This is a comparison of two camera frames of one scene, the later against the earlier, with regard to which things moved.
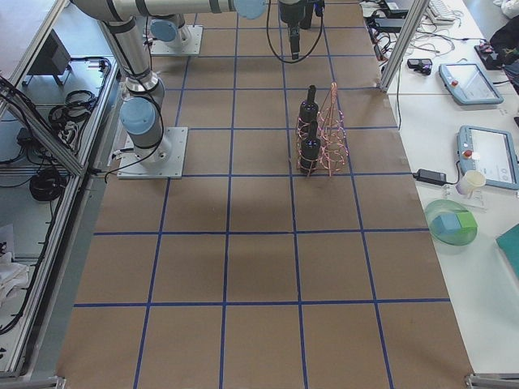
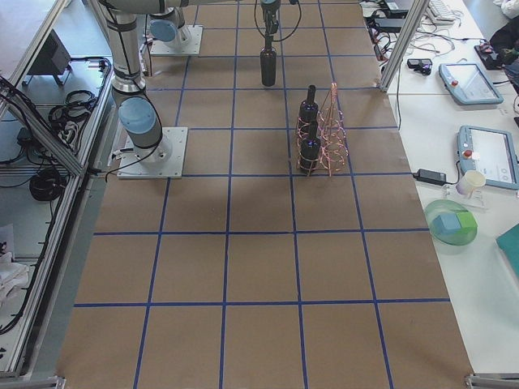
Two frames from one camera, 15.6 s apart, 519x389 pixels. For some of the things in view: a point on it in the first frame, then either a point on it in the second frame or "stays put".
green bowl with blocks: [450, 223] stays put
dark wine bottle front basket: [310, 149] stays put
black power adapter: [431, 177] stays put
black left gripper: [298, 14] to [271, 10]
